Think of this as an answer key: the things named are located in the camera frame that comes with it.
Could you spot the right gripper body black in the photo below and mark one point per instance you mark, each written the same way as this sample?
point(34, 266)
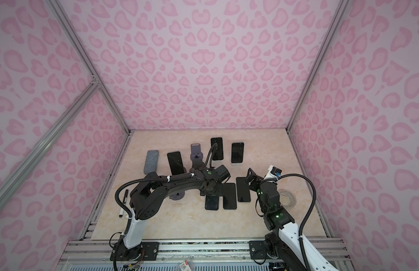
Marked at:
point(252, 178)

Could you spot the grey edged phone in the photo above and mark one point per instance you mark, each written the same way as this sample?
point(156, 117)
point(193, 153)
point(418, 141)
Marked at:
point(243, 191)

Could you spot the blue edged phone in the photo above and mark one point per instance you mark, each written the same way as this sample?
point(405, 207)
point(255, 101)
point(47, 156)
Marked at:
point(229, 196)

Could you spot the phone green edge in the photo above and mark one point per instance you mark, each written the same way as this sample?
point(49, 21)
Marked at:
point(211, 203)

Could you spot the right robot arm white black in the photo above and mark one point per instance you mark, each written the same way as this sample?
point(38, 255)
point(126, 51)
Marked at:
point(286, 240)

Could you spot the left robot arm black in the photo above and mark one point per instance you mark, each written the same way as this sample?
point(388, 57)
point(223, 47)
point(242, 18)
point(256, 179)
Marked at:
point(141, 199)

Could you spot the phone back right white stand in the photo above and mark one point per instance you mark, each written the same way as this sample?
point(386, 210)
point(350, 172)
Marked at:
point(237, 152)

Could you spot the phone white stand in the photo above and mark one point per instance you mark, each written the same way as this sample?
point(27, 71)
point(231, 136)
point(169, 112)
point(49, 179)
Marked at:
point(218, 152)
point(237, 152)

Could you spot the phone back centre white stand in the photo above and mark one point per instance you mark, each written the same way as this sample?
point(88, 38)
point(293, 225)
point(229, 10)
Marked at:
point(218, 152)

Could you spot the grey stand of blue phone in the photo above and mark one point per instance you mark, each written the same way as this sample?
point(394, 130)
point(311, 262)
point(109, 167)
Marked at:
point(196, 164)

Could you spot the empty purple phone stand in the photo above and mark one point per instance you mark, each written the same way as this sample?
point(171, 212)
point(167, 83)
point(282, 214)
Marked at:
point(196, 152)

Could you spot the grey stand front left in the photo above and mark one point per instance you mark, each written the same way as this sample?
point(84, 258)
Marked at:
point(177, 196)

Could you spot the clear tape roll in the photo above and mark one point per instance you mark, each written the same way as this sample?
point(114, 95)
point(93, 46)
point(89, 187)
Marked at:
point(287, 199)

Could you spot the grey stone block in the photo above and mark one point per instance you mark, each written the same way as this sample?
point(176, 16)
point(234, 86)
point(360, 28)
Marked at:
point(151, 161)

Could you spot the black marker pen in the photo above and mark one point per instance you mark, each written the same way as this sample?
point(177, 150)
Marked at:
point(124, 202)

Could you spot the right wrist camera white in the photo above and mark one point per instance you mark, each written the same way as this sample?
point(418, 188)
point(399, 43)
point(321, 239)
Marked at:
point(274, 173)

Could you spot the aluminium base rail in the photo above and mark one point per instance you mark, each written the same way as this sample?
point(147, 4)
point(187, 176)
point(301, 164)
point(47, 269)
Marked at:
point(169, 251)

